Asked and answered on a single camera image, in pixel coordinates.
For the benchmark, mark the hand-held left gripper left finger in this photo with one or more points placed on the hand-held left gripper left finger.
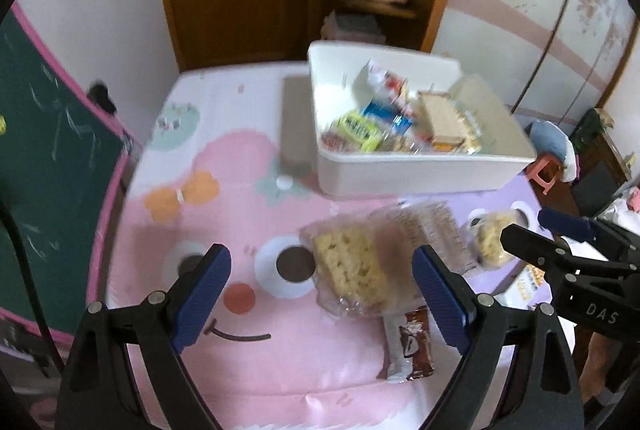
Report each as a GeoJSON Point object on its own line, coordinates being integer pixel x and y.
{"type": "Point", "coordinates": [205, 295]}

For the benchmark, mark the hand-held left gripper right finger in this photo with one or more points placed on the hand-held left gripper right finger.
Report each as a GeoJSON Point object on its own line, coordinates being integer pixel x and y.
{"type": "Point", "coordinates": [442, 300]}

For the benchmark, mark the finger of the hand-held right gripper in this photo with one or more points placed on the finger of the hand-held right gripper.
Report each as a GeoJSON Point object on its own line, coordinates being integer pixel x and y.
{"type": "Point", "coordinates": [565, 222]}
{"type": "Point", "coordinates": [535, 245]}

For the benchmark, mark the white yellow biscuit packet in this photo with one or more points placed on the white yellow biscuit packet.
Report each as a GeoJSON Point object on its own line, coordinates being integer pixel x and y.
{"type": "Point", "coordinates": [527, 282]}

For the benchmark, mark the small puffed rice cake packet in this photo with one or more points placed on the small puffed rice cake packet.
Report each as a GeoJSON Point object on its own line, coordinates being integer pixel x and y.
{"type": "Point", "coordinates": [490, 237]}

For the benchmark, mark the brown chocolate pie packet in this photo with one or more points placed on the brown chocolate pie packet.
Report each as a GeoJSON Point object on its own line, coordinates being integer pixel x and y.
{"type": "Point", "coordinates": [412, 345]}

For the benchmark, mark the clear puffed rice cake packet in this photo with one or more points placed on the clear puffed rice cake packet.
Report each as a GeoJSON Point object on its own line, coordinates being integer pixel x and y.
{"type": "Point", "coordinates": [350, 260]}

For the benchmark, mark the white plastic storage bin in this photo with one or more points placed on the white plastic storage bin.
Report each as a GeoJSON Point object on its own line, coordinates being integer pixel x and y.
{"type": "Point", "coordinates": [420, 175]}

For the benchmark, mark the long sandwich bread packet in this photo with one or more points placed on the long sandwich bread packet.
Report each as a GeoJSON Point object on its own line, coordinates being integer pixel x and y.
{"type": "Point", "coordinates": [442, 119]}

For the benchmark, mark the green pastry packet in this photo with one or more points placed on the green pastry packet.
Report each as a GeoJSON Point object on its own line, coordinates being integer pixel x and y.
{"type": "Point", "coordinates": [357, 129]}

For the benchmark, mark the blue white snack packet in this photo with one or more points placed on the blue white snack packet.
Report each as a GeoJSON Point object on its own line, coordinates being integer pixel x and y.
{"type": "Point", "coordinates": [390, 115]}

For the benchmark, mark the red apple chips packet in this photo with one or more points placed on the red apple chips packet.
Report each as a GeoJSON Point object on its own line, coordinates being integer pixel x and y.
{"type": "Point", "coordinates": [387, 82]}

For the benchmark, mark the person's right forearm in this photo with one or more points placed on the person's right forearm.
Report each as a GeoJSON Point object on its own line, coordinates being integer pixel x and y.
{"type": "Point", "coordinates": [595, 360]}

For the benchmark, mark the pink plastic stool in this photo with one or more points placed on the pink plastic stool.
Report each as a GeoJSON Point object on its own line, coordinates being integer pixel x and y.
{"type": "Point", "coordinates": [545, 172]}

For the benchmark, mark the dark cabinet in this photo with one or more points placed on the dark cabinet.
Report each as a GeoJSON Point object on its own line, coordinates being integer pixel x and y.
{"type": "Point", "coordinates": [600, 175]}

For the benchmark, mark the white bedding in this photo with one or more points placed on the white bedding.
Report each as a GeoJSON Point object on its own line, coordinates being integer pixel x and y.
{"type": "Point", "coordinates": [625, 210]}

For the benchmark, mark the blue cushion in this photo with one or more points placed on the blue cushion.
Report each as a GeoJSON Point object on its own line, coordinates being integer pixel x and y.
{"type": "Point", "coordinates": [550, 139]}

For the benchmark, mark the cartoon printed tablecloth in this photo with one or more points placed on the cartoon printed tablecloth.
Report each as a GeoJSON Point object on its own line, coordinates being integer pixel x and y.
{"type": "Point", "coordinates": [210, 190]}

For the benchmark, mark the floral wardrobe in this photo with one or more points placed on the floral wardrobe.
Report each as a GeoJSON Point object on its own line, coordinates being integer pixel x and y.
{"type": "Point", "coordinates": [500, 34]}

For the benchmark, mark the black easel knob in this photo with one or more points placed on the black easel knob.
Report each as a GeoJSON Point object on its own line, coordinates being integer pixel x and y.
{"type": "Point", "coordinates": [102, 94]}

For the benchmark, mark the folded cloth stack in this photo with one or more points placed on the folded cloth stack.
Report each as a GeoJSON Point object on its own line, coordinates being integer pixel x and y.
{"type": "Point", "coordinates": [350, 27]}

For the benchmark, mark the green chalkboard with pink frame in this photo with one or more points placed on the green chalkboard with pink frame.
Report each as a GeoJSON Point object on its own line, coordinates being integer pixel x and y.
{"type": "Point", "coordinates": [40, 169]}

